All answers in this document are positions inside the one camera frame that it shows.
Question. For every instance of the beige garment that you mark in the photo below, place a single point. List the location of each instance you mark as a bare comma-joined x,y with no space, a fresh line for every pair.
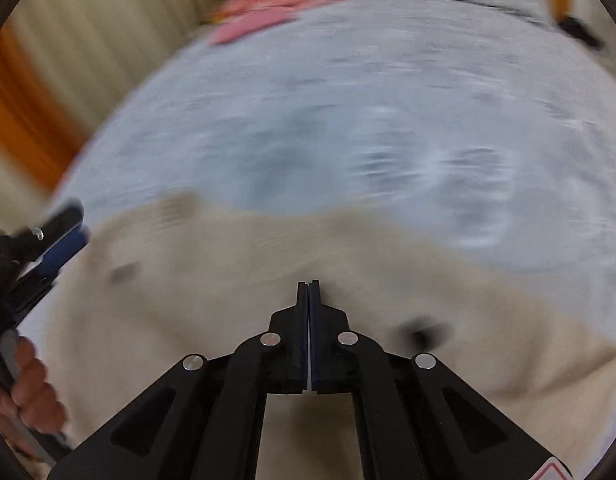
213,285

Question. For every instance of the pink cloth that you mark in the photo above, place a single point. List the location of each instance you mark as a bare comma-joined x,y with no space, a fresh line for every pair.
268,5

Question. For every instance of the orange panel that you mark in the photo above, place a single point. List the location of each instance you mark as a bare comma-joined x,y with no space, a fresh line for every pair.
23,110

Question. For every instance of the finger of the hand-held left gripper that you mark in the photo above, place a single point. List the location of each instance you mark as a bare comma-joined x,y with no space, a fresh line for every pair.
63,252
63,220

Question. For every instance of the small black object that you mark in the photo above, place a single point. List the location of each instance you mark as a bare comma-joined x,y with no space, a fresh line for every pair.
581,32

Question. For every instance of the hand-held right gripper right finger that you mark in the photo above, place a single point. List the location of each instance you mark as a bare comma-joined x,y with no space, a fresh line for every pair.
315,310

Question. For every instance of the person's left hand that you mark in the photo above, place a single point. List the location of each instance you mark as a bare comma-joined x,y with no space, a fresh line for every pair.
35,385

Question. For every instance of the light grey bed blanket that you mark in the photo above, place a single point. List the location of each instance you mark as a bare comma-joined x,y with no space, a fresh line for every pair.
338,110

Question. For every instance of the cream curtain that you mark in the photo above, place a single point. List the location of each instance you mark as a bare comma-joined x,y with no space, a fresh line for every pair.
103,25

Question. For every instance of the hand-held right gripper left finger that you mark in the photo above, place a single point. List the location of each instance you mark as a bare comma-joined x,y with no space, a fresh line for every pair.
301,310

